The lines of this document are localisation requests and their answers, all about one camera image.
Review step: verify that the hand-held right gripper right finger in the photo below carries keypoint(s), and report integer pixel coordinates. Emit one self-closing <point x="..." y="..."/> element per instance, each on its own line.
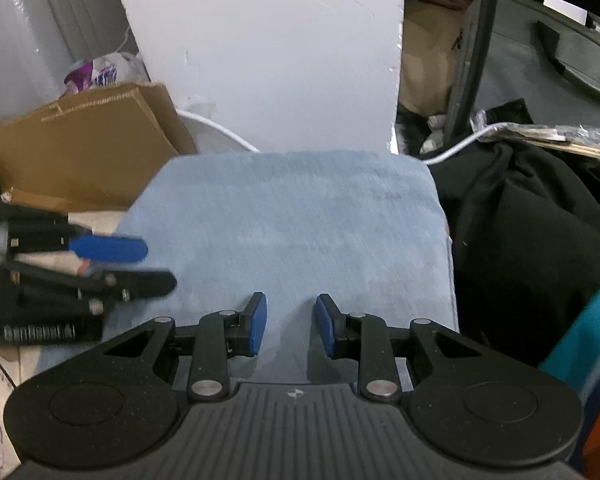
<point x="325" y="327"/>

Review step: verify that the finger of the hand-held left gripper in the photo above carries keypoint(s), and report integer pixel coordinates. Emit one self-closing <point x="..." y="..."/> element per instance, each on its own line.
<point x="110" y="249"/>
<point x="145" y="284"/>

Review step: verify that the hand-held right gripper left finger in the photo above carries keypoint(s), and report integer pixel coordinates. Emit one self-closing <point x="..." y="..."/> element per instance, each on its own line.
<point x="258" y="325"/>

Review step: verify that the blue denim pants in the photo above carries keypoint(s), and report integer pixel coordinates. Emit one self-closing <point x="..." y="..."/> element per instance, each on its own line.
<point x="300" y="230"/>

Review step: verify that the bear print bed sheet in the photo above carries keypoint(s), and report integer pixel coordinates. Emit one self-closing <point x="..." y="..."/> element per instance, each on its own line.
<point x="0" y="410"/>

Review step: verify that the flattened cardboard box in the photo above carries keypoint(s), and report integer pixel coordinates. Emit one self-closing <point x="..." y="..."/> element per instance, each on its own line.
<point x="80" y="145"/>

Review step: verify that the purple detergent pouch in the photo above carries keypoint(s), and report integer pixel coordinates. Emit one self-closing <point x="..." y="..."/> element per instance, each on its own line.
<point x="100" y="74"/>

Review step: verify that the black garment pile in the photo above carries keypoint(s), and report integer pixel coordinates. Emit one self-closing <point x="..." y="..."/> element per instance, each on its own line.
<point x="525" y="240"/>

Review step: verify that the grey wrapped mattress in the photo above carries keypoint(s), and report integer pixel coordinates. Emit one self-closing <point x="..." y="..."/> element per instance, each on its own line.
<point x="35" y="25"/>

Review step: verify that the teal printed cloth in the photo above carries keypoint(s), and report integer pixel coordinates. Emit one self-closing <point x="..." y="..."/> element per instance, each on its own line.
<point x="587" y="340"/>

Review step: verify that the beige cloth bundle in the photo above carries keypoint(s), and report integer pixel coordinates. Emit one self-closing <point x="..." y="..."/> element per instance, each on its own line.
<point x="427" y="55"/>

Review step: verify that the clear plastic packet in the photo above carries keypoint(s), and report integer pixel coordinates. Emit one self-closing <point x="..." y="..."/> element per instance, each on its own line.
<point x="545" y="135"/>

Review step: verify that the black bag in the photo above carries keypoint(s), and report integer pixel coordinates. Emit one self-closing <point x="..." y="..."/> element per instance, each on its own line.
<point x="530" y="70"/>

